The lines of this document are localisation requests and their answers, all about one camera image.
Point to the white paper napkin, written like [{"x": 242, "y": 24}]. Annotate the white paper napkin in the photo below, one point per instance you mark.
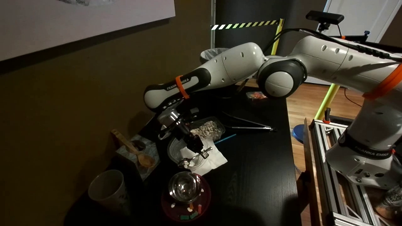
[{"x": 214, "y": 159}]

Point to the wooden board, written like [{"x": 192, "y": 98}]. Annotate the wooden board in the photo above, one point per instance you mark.
[{"x": 311, "y": 167}]

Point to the yellow green stand leg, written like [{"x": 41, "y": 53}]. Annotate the yellow green stand leg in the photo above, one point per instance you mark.
[{"x": 326, "y": 102}]

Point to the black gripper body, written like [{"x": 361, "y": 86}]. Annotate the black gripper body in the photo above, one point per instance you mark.
[{"x": 182, "y": 130}]

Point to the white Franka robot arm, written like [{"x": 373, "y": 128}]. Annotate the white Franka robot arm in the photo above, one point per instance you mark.
[{"x": 334, "y": 54}]

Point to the clear container with white pieces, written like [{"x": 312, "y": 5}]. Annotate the clear container with white pieces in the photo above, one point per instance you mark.
[{"x": 211, "y": 127}]

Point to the trash bin with white bag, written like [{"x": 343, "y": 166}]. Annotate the trash bin with white bag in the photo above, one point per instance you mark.
[{"x": 208, "y": 53}]

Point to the striped caution tape pillar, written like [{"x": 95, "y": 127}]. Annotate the striped caution tape pillar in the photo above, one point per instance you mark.
[{"x": 251, "y": 20}]

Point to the red round plate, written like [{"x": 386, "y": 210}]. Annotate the red round plate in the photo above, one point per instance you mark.
[{"x": 196, "y": 211}]

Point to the black camera stand bar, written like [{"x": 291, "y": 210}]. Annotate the black camera stand bar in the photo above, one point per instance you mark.
[{"x": 368, "y": 38}]

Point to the white wall board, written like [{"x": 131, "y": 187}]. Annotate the white wall board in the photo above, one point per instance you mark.
[{"x": 82, "y": 20}]

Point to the blue straw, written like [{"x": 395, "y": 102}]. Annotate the blue straw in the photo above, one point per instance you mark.
[{"x": 226, "y": 137}]

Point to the white door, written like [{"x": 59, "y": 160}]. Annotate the white door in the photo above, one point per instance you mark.
[{"x": 364, "y": 17}]

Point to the blue round object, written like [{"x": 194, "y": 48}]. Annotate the blue round object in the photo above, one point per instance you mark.
[{"x": 297, "y": 133}]

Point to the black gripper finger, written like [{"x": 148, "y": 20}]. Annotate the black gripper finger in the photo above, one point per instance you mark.
[
  {"x": 189, "y": 149},
  {"x": 201, "y": 145}
]

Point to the grey patterned block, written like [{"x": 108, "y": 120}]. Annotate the grey patterned block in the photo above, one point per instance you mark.
[{"x": 139, "y": 145}]

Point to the black camera on stand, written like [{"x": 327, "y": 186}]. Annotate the black camera on stand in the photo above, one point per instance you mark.
[{"x": 324, "y": 18}]

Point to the aluminium profile frame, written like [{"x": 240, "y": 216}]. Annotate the aluminium profile frame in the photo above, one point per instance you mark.
[{"x": 334, "y": 184}]

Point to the clear plastic bowl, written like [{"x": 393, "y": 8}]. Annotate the clear plastic bowl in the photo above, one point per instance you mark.
[{"x": 174, "y": 152}]

